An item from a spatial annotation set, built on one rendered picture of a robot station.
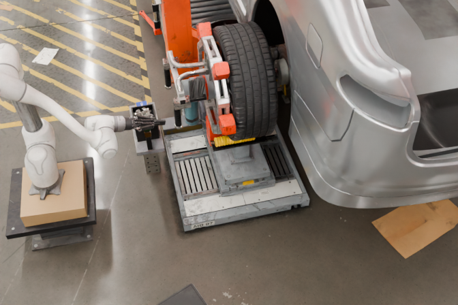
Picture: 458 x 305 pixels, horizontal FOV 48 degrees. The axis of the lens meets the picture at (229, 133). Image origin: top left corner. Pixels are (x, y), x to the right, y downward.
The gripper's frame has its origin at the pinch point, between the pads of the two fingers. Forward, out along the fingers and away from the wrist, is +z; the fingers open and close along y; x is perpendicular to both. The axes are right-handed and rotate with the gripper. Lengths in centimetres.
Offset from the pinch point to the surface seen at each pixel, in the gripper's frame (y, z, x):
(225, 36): 4, 28, -57
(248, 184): -20, 61, 39
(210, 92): -2.8, 25.1, -23.7
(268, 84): -25, 44, -47
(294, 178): -18, 97, 40
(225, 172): -10, 48, 37
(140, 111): 27.2, -3.3, 15.2
